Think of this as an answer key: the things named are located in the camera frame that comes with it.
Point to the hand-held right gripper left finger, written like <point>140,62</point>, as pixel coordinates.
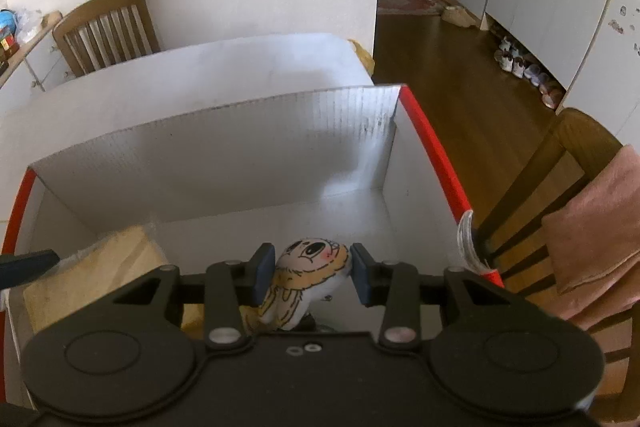
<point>264,274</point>

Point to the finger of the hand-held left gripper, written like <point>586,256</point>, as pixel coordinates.
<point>25,269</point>

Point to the cartoon plush toy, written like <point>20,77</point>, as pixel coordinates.
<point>305,267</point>

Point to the row of shoes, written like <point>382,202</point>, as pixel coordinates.
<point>525,69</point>

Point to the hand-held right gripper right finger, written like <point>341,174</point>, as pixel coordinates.
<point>361,274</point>

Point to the white cabinet with stickers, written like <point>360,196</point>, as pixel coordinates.
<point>610,57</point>

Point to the yellow cloth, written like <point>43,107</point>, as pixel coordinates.
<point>362,54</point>

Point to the patterned door rug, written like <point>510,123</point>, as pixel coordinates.
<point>407,1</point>

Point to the wooden slat back chair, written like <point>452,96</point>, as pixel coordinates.
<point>105,2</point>

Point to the yellow sponge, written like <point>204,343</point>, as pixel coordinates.
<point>100,267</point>

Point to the white sideboard wooden top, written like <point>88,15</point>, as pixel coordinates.
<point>45,67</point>

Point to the red cardboard box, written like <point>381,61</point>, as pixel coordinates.
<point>200,157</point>

